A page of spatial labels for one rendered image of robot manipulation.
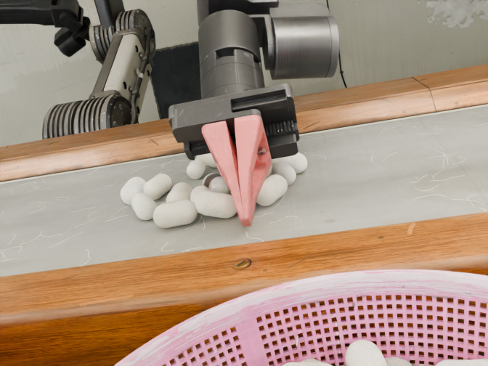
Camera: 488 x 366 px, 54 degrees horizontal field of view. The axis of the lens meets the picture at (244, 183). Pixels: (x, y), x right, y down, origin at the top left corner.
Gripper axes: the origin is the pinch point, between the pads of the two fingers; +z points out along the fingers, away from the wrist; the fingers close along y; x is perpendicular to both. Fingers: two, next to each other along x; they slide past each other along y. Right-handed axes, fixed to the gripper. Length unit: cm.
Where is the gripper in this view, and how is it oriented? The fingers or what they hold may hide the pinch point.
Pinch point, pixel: (245, 213)
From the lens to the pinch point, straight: 36.9
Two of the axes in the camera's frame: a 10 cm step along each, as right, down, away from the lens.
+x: 1.8, 4.9, 8.5
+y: 9.8, -1.7, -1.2
